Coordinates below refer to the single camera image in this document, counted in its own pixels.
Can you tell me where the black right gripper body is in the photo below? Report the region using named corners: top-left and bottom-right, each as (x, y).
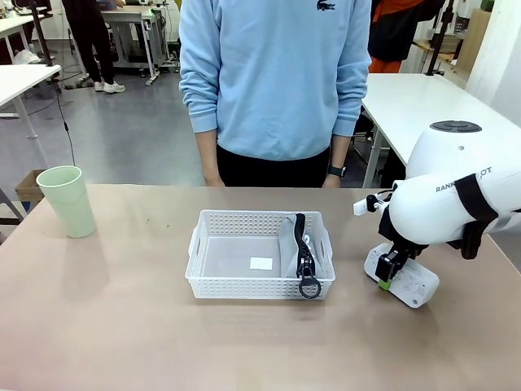
top-left (379, 211), bottom-right (428, 258)

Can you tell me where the white rectangular electronic device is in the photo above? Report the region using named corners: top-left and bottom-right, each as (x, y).
top-left (363, 243), bottom-right (440, 311)

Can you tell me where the person's right forearm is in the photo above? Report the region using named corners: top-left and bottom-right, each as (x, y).
top-left (194, 130), bottom-right (223, 177)

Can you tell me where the person's left forearm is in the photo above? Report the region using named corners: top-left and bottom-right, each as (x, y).
top-left (326, 133), bottom-right (352, 168)

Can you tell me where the white perforated plastic basket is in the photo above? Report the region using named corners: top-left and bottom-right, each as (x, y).
top-left (185, 209), bottom-right (338, 301)

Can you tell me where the grey pouch with black zipper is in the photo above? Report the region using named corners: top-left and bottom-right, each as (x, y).
top-left (278, 213), bottom-right (326, 301)

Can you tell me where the large white table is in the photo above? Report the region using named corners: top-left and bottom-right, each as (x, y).
top-left (360, 72), bottom-right (521, 189)

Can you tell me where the person in light blue sweatshirt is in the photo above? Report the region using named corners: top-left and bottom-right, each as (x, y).
top-left (178, 0), bottom-right (373, 189)

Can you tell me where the black tripod stand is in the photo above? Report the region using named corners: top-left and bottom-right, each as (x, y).
top-left (422, 0), bottom-right (458, 78)

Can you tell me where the person in orange clothes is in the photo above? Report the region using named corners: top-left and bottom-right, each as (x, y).
top-left (368, 0), bottom-right (427, 75)

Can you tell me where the light wooden cabinet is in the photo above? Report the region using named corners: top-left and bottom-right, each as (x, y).
top-left (456, 7), bottom-right (490, 71)

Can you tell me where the light green plastic cup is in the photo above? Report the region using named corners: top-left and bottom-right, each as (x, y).
top-left (35, 165), bottom-right (98, 239)

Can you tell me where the grey workbench on wheels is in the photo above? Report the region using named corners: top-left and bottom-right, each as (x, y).
top-left (99, 2), bottom-right (181, 86)

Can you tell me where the person in black clothes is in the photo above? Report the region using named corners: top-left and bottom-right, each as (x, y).
top-left (63, 0), bottom-right (127, 94)

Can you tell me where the brown cardboard box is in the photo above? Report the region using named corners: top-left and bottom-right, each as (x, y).
top-left (15, 169), bottom-right (46, 203)

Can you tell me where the white table with grey leg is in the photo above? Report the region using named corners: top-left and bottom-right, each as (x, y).
top-left (0, 64), bottom-right (63, 142)

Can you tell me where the black pole stand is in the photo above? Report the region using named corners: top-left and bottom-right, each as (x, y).
top-left (28, 0), bottom-right (56, 68)

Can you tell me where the white plastic bag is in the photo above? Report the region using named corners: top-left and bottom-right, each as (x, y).
top-left (13, 48), bottom-right (42, 66)

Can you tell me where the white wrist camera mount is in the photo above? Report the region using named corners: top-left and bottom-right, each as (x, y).
top-left (352, 193), bottom-right (394, 217)

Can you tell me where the black strap on arm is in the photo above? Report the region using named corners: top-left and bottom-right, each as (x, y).
top-left (454, 174), bottom-right (500, 261)

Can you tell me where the black cable on floor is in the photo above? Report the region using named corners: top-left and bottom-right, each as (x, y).
top-left (51, 75), bottom-right (77, 168)

